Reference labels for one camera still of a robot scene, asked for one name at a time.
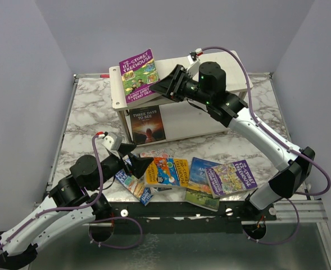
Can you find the blue Storey Treehouse book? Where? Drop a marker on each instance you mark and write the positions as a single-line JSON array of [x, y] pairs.
[[135, 186]]

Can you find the yellow 130-Storey Treehouse book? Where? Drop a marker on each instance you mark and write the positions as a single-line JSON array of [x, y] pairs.
[[167, 173]]

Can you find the white wooden two-tier shelf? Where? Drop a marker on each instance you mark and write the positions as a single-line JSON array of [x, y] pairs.
[[187, 118]]

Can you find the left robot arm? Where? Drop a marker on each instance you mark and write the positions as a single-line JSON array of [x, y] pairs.
[[76, 200]]

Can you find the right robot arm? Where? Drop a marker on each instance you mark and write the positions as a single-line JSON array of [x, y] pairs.
[[292, 162]]

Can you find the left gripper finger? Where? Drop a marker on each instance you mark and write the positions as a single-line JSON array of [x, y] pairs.
[[126, 148], [139, 165]]

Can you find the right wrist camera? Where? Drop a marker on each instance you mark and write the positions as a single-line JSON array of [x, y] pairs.
[[194, 62]]

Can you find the purple 52-Storey Treehouse book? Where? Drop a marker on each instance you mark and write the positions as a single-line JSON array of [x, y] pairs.
[[230, 179]]

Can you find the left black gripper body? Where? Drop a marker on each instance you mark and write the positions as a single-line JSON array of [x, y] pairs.
[[112, 166]]

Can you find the Three Days To See book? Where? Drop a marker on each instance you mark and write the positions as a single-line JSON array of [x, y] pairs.
[[147, 125]]

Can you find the Little Women floral book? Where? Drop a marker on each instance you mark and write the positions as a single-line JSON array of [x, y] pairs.
[[154, 154]]

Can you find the blue Animal Farm book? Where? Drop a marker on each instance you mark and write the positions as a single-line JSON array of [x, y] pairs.
[[198, 191]]

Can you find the purple 117-Storey Treehouse book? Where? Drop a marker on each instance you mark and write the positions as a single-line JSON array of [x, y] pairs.
[[138, 73]]

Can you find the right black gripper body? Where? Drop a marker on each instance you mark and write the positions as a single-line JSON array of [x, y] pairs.
[[185, 86]]

